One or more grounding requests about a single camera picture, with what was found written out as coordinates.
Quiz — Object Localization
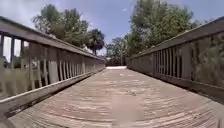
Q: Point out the pale gravel path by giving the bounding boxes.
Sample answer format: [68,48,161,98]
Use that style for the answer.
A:
[105,65,128,71]

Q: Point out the wooden plank bridge deck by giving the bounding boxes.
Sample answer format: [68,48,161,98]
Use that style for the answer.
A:
[6,68,224,128]

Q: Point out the large green tree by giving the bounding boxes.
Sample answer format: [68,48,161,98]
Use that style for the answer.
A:
[105,0,201,59]

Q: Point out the cluster of green trees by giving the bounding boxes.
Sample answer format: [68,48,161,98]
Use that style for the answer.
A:
[31,3,106,57]

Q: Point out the wooden bridge railing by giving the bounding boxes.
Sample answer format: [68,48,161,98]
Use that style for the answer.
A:
[0,15,107,118]
[125,15,224,105]

